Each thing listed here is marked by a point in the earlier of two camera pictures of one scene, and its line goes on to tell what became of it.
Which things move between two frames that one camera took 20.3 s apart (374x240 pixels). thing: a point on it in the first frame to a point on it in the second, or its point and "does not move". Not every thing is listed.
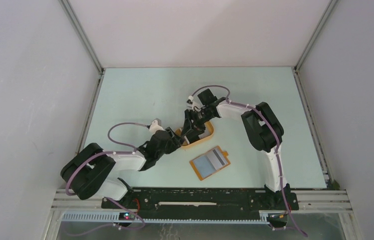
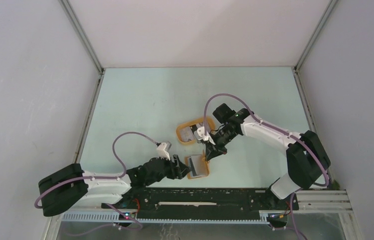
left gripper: x=178 y=141 to x=180 y=169
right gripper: x=198 y=128 to x=211 y=153
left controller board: x=126 y=216 does not move
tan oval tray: x=208 y=132 does not move
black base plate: x=201 y=203 does not move
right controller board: x=277 y=218 does not move
